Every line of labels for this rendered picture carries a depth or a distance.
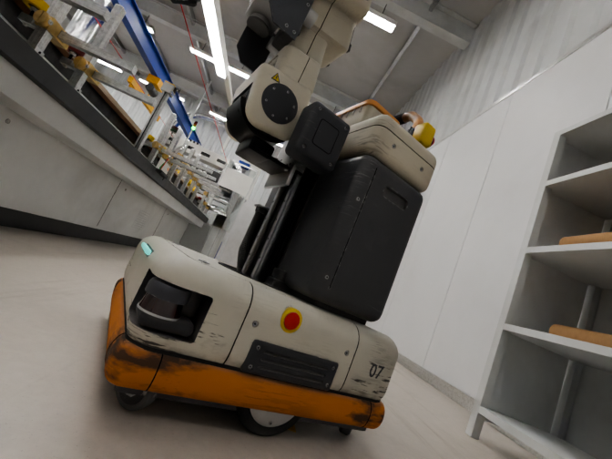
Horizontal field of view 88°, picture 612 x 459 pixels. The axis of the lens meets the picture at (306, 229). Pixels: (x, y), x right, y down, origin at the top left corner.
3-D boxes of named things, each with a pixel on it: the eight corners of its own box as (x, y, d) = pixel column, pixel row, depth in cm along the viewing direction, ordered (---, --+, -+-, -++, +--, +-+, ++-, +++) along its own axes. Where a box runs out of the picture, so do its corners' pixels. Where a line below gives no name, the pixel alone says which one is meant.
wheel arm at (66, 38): (133, 77, 124) (138, 68, 125) (129, 72, 121) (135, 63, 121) (22, 25, 120) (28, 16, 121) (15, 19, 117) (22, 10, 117)
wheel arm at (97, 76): (154, 109, 148) (158, 101, 149) (151, 106, 145) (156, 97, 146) (62, 66, 144) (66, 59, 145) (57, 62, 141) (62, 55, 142)
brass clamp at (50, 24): (67, 51, 125) (74, 40, 125) (45, 25, 111) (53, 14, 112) (52, 44, 124) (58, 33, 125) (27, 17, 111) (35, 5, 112)
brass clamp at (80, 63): (98, 86, 149) (104, 77, 150) (83, 69, 136) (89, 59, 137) (86, 81, 148) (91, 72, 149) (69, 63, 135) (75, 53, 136)
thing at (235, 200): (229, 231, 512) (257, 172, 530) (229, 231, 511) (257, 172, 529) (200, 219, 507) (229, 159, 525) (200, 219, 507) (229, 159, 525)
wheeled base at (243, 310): (276, 347, 135) (299, 291, 139) (382, 441, 81) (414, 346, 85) (106, 298, 103) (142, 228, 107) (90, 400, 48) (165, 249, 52)
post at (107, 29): (75, 98, 140) (127, 11, 148) (70, 94, 136) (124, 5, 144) (66, 95, 140) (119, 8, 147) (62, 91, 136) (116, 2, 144)
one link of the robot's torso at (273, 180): (278, 196, 106) (307, 131, 110) (325, 191, 81) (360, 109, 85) (203, 153, 93) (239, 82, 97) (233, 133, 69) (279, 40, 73)
